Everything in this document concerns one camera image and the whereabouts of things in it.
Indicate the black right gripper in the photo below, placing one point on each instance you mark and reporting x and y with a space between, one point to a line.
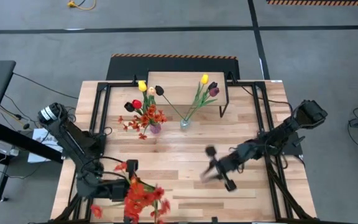
224 169

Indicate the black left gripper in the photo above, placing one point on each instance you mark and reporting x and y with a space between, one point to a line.
132 168

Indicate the red artificial flower bunch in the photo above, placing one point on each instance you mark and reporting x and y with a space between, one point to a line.
141 197

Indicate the pink glass vase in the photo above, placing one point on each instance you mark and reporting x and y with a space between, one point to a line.
155 128

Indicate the orange artificial flower bunch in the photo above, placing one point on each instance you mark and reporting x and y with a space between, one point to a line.
151 117

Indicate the clear ribbed glass vase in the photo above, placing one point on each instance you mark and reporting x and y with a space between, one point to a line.
184 124

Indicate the red artificial tulip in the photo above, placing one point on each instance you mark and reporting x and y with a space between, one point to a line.
137 104

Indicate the cream artificial tulip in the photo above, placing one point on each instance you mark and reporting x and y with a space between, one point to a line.
151 91

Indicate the maroon artificial tulip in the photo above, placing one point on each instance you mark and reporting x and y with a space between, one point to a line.
214 91

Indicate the yellow artificial tulip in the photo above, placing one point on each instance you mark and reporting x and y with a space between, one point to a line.
204 78
141 86

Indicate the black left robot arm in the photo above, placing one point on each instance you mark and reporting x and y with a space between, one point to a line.
73 140

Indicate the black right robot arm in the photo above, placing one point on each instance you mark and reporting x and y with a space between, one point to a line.
306 116

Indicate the small wooden shelf stand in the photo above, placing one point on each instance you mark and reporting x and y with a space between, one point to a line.
182 88

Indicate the white printed paper sheet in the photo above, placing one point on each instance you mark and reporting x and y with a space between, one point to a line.
42 137

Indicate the hazard striped floor mat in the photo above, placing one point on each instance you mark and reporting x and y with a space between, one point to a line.
322 2
126 67

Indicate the white power strip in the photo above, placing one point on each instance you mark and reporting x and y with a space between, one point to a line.
8 151

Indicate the black edge bracket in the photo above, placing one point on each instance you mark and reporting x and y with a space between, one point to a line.
214 220

